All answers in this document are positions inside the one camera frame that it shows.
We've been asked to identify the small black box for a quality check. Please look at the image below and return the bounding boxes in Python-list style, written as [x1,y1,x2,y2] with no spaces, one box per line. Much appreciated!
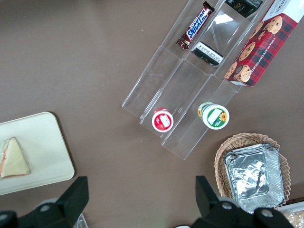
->
[224,0,265,19]
[190,41,224,68]

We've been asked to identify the beige plastic tray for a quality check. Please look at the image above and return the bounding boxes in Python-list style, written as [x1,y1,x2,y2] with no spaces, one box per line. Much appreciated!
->
[0,111,75,196]

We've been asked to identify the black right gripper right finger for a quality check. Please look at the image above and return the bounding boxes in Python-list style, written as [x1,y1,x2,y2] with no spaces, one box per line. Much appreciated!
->
[189,175,257,228]

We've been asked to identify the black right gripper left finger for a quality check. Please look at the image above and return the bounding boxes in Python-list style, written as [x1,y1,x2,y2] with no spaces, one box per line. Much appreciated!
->
[18,176,90,228]

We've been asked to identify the light wicker basket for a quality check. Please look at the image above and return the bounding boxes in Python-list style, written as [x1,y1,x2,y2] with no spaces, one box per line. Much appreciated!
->
[214,133,290,208]

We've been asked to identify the stack of foil trays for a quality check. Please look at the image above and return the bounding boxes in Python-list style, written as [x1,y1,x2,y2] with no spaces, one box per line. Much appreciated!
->
[223,142,286,215]

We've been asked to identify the white rectangular snack bin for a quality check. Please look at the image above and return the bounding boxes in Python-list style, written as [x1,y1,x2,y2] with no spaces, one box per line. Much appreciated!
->
[275,203,304,228]

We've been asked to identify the Snickers chocolate bar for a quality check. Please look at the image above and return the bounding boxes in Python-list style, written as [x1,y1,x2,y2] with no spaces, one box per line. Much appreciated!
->
[175,0,215,51]

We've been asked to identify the red tartan cookie box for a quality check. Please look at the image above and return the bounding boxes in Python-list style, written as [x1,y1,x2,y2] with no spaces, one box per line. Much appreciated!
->
[223,0,304,87]

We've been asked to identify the green lid cup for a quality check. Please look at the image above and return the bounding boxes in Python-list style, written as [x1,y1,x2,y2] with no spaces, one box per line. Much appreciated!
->
[197,102,230,130]

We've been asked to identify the triangular sandwich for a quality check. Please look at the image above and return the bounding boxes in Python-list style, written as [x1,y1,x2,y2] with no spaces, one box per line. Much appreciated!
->
[0,136,32,180]

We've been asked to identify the clear bag of crackers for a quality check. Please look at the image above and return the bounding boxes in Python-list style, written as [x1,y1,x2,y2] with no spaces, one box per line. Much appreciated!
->
[284,212,304,228]

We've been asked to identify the clear acrylic stepped stand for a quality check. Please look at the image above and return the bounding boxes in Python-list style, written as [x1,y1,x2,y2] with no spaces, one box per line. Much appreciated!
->
[121,0,270,161]

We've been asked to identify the red lid cup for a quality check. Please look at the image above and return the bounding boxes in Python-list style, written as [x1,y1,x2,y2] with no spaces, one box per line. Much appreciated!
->
[152,107,174,132]

